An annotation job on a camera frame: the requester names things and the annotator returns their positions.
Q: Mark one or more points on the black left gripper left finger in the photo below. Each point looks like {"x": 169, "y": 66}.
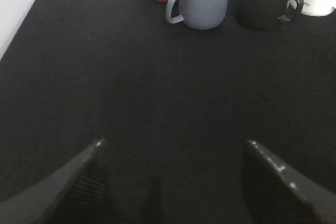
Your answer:
{"x": 74, "y": 193}

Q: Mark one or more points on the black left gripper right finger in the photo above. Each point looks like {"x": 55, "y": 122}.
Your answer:
{"x": 275, "y": 192}

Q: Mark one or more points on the grey ceramic mug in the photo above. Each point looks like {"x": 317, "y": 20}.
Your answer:
{"x": 196, "y": 14}

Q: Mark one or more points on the black ceramic mug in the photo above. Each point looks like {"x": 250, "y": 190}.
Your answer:
{"x": 267, "y": 14}

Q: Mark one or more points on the black table cloth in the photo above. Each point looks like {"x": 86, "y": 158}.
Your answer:
{"x": 175, "y": 105}

